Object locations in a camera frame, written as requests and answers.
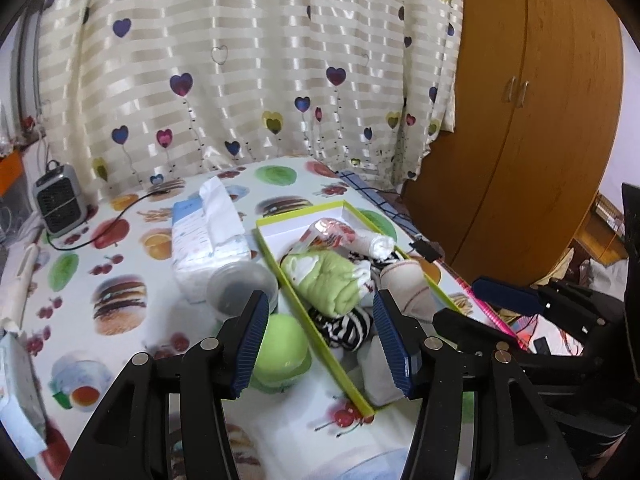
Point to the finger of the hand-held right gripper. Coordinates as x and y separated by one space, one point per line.
505 294
465 327

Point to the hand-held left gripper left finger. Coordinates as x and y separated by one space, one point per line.
250 345

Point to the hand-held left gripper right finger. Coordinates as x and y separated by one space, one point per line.
392 350

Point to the light grey cloth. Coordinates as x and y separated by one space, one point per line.
375 375

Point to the black white striped sock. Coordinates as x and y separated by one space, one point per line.
347 330

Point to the beige sock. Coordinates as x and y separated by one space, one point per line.
407 290

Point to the green rabbit towel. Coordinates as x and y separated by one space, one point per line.
330 280

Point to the green-edged white box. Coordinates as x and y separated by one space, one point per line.
285 230

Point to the clear plastic item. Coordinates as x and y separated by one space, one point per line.
330 232

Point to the pink edge strip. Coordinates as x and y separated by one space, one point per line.
475 300

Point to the green plastic jar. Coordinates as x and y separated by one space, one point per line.
280 350

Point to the dark clear plastic jar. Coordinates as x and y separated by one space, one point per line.
235 290

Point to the white tissue pack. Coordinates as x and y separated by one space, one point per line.
200 240

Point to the fruit print tablecloth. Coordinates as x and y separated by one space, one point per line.
125 270

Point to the wooden wardrobe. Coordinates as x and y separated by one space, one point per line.
525 135

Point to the blue plaid cloth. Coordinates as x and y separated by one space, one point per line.
357 182

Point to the wet wipes pack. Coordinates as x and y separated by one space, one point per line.
20 385

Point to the white wrapped roll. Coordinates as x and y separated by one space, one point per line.
22 280

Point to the grey desk heater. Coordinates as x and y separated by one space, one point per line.
60 200

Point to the heart print striped curtain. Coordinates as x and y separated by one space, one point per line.
225 60

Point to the orange plastic bin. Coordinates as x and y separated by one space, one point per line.
10 172

